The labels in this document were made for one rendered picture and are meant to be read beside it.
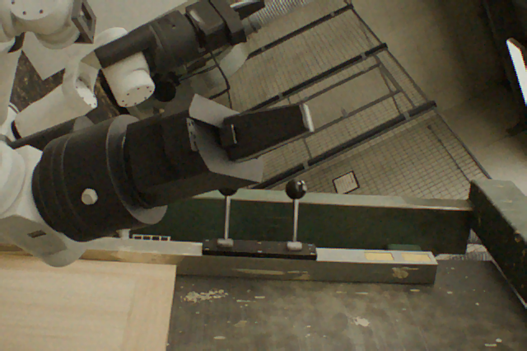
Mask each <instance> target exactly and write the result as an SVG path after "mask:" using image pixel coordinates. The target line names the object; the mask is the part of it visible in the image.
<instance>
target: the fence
mask: <svg viewBox="0 0 527 351"><path fill-rule="evenodd" d="M202 246H203V243H189V242H188V241H152V240H133V239H129V240H126V241H121V238H114V237H102V238H100V239H96V240H93V241H91V243H90V244H89V246H88V247H87V248H86V250H85V251H84V252H83V253H82V255H81V257H80V258H78V260H108V261H114V262H128V263H148V264H166V265H175V267H176V273H177V274H189V275H198V276H218V277H240V278H279V279H299V280H320V281H341V282H349V281H361V282H381V283H397V282H400V283H434V282H435V279H436V271H437V265H438V263H437V262H436V260H435V259H434V257H433V255H432V254H431V252H430V251H429V252H416V251H398V250H343V249H324V248H316V250H317V254H318V258H317V260H291V259H271V258H252V257H231V256H212V255H202ZM365 253H380V254H383V253H391V255H392V256H393V259H394V260H368V259H367V258H366V255H365ZM0 254H9V255H31V254H29V253H28V252H27V251H25V250H23V249H22V248H20V247H18V246H16V244H14V243H12V242H10V241H9V240H7V239H5V238H4V237H3V236H0ZM402 254H416V255H427V256H428V258H429V259H430V261H431V262H430V261H411V260H404V258H403V256H402Z"/></svg>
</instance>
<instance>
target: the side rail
mask: <svg viewBox="0 0 527 351"><path fill-rule="evenodd" d="M223 209H224V195H222V194H220V193H219V191H218V190H215V191H211V192H207V193H205V194H199V195H195V196H193V197H189V198H186V199H182V198H179V199H177V200H176V201H175V202H174V203H172V204H169V205H167V207H166V211H165V214H164V215H163V218H162V219H161V220H160V221H159V222H158V223H156V224H153V225H151V226H146V227H140V228H138V229H134V230H131V231H129V235H128V236H129V239H133V234H138V236H170V241H188V242H189V243H203V238H222V228H223ZM473 212H474V208H472V207H471V206H470V205H469V203H468V202H467V201H466V200H464V199H433V198H416V197H399V196H382V195H364V194H331V193H314V192H305V195H304V197H302V198H301V199H299V204H298V209H297V233H296V242H300V243H315V247H316V248H324V249H343V250H384V248H385V247H386V246H387V245H388V244H399V245H412V244H416V245H419V248H420V249H421V251H422V252H429V251H430V252H431V254H432V255H434V254H447V255H465V254H466V251H467V245H468V241H469V233H470V229H471V227H470V224H471V222H472V216H473ZM291 220H292V199H291V198H289V197H288V196H287V193H286V191H278V190H243V189H238V191H236V193H235V194H233V195H232V196H231V200H230V218H229V236H228V239H232V240H242V241H280V242H289V241H290V242H291Z"/></svg>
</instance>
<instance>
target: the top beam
mask: <svg viewBox="0 0 527 351"><path fill-rule="evenodd" d="M469 200H470V201H471V202H472V203H473V205H474V206H475V209H474V212H475V213H476V214H475V216H474V220H473V228H471V229H472V231H473V232H474V233H475V235H476V236H477V237H478V239H479V240H480V241H481V242H482V243H483V245H484V246H485V248H486V250H487V251H488V253H489V254H490V255H491V256H492V258H493V259H494V260H495V261H496V262H497V265H498V266H499V268H500V269H501V270H502V272H503V273H504V274H505V276H506V277H507V279H508V280H509V281H510V283H511V284H512V285H513V287H514V288H515V290H516V291H517V292H518V294H520V296H521V297H522V299H523V301H524V302H525V304H526V305H527V196H526V195H525V194H524V193H523V192H522V191H521V190H520V189H519V188H518V187H517V186H516V185H515V184H514V183H513V182H512V181H508V180H479V179H472V180H471V185H470V189H469Z"/></svg>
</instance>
